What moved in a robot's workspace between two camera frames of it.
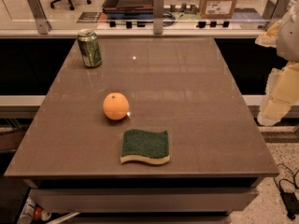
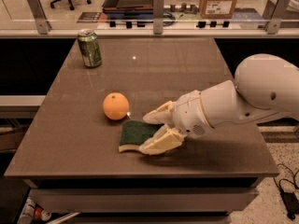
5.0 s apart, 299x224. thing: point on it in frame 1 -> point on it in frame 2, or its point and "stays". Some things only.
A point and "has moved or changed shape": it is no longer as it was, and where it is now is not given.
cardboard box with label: (219, 1) stays
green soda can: (90, 48) stays
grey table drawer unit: (147, 200) stays
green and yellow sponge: (145, 146) has moved or changed shape
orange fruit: (116, 105) stays
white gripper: (289, 36) -> (189, 116)
